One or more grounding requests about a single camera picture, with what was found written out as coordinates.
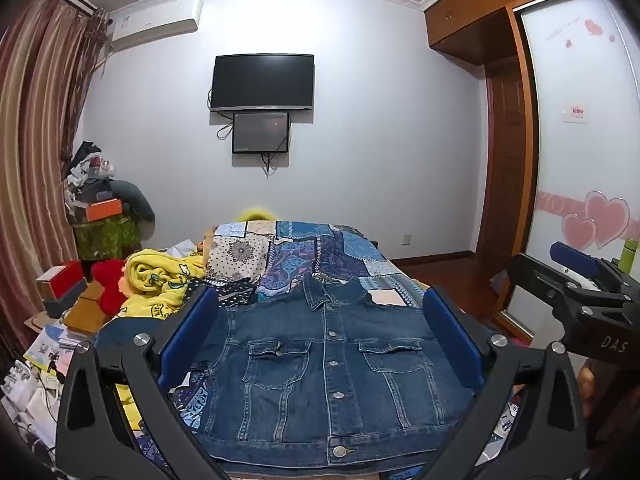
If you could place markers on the blue denim jacket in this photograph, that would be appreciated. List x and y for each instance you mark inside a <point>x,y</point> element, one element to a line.
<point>300,360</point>

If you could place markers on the small black monitor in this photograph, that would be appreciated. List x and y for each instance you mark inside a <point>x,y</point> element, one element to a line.
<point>261,132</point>

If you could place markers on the white air conditioner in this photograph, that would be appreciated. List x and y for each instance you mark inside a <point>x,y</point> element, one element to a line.
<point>150,22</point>

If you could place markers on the white paper bags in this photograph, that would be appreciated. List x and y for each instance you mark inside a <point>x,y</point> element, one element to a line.
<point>27,400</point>

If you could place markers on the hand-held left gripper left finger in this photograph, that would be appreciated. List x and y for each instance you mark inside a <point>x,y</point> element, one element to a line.
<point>190,332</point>

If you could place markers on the yellow printed blanket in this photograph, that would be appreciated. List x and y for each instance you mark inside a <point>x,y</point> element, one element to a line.
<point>150,272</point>

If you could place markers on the green bottle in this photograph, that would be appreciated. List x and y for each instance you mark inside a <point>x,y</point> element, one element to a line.
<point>629,257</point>

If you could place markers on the green patterned cloth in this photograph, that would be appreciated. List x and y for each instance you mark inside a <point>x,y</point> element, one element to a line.
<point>107,237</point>

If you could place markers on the yellow plush toy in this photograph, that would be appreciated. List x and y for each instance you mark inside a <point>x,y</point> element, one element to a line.
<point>257,214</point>

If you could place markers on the brown cushion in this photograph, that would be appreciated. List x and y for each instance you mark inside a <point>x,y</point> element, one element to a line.
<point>85,310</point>

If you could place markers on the striped brown curtain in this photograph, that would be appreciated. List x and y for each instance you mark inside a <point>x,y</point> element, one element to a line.
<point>35,135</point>

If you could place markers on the white wall outlet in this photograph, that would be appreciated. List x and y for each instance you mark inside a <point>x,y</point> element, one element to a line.
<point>407,239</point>

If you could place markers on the black wall television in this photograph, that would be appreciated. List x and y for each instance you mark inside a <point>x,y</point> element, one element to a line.
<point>262,82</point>

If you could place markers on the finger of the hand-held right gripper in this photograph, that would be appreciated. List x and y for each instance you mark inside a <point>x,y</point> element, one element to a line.
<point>545,280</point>
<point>575,256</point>

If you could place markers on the wooden wardrobe with heart stickers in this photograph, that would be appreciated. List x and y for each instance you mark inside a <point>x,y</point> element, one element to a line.
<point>575,85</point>

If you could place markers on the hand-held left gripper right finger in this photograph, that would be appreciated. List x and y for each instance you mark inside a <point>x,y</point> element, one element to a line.
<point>450,332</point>

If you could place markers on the orange box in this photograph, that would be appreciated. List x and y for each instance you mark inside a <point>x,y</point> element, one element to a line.
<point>102,210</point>

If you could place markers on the blue patchwork bedspread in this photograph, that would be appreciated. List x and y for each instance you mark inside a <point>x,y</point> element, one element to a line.
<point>300,255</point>

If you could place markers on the wooden door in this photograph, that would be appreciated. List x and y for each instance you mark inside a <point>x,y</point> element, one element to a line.
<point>507,160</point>

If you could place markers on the red plush toy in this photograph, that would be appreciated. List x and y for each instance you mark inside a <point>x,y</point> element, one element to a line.
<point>107,285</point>

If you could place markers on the stack of books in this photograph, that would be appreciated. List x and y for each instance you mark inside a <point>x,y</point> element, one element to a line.
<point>50,347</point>

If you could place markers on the pile of clothes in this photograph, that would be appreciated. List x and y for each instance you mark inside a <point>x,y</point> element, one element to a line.
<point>87,175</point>

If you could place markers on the red box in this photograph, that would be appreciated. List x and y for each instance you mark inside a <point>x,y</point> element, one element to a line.
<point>62,277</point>

